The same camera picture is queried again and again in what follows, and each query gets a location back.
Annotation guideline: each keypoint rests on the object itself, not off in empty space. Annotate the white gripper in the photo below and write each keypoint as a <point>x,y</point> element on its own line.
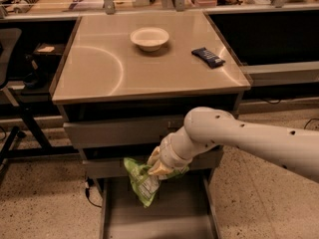
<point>166,152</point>

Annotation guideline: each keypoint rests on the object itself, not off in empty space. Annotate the green rice chip bag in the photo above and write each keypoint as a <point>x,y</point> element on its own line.
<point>146,186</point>

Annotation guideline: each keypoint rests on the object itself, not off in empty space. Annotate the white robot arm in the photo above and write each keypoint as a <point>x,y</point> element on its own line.
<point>294,149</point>

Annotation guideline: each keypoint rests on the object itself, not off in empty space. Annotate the top grey drawer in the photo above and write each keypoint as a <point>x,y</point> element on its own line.
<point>118,132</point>

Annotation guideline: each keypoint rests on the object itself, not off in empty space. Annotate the middle grey drawer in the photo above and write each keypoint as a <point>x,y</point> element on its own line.
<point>114,166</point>

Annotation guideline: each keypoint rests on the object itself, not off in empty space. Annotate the open bottom grey drawer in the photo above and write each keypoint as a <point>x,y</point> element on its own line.
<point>182,209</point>

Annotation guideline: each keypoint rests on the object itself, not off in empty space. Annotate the grey drawer cabinet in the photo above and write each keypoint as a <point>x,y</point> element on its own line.
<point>107,77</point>

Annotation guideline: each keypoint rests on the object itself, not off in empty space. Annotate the dark blue snack bar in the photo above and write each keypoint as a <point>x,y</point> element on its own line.
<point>208,57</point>

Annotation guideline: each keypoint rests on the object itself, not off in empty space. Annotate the white bowl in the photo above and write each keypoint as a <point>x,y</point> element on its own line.
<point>149,39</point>

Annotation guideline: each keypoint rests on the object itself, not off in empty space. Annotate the black box under bench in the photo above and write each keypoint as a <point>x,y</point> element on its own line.
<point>48,56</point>

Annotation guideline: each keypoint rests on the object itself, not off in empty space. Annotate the black coiled tool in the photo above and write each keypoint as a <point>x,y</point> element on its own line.
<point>23,6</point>

